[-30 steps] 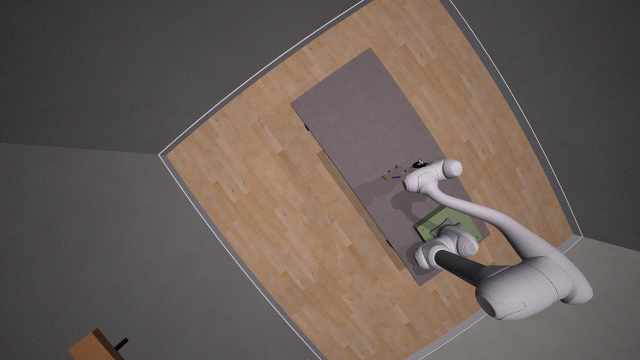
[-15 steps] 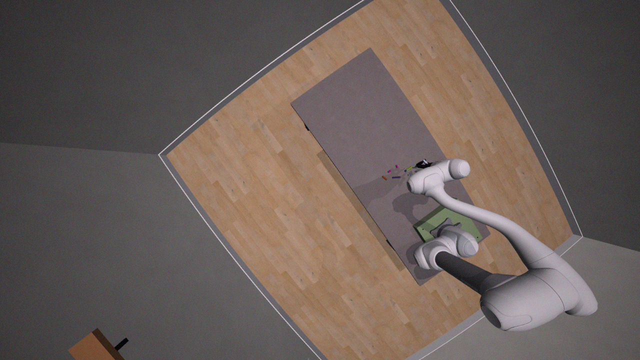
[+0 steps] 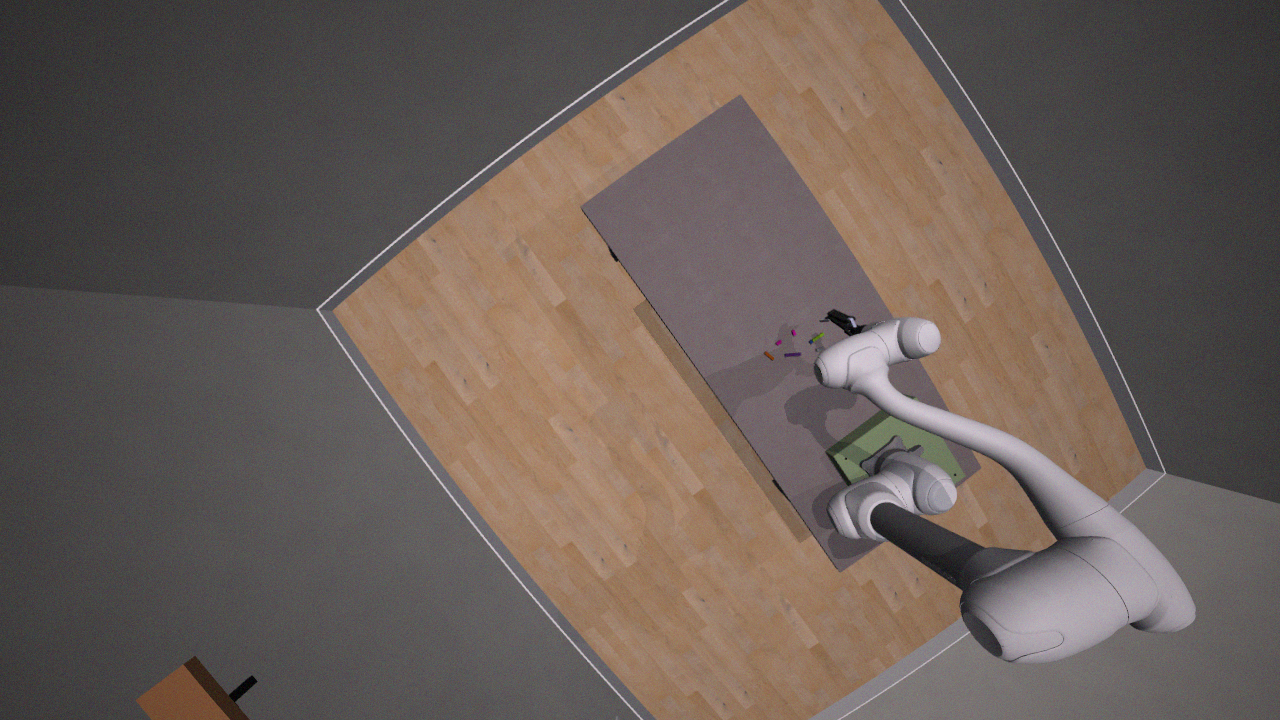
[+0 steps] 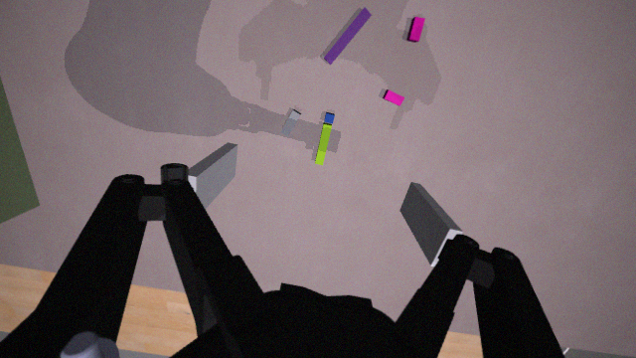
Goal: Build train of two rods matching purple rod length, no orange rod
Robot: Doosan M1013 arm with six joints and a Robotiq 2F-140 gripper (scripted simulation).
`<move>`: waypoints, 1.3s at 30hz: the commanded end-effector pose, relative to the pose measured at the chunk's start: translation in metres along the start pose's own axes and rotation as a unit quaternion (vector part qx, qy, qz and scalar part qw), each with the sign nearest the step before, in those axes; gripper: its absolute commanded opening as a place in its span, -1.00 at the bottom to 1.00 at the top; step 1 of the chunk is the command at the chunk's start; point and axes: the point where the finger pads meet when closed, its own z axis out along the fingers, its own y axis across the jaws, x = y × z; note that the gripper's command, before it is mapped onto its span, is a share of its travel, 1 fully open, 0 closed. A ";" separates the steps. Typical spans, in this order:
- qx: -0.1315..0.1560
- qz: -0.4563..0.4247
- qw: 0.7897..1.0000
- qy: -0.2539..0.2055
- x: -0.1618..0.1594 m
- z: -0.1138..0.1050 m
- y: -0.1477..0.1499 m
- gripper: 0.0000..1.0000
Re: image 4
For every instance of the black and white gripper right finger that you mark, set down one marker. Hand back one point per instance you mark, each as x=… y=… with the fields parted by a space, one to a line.
x=512 y=322

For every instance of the magenta rod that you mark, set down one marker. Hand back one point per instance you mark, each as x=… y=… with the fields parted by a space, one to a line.
x=393 y=97
x=415 y=29

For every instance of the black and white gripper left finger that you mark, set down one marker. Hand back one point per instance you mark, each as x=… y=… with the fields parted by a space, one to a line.
x=80 y=314

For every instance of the purple rod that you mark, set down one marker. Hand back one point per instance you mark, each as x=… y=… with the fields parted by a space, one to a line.
x=348 y=35

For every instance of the small blue cube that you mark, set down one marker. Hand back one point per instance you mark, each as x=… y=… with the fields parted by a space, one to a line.
x=329 y=117

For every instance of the lime green rod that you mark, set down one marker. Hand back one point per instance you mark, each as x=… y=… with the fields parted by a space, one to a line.
x=325 y=134

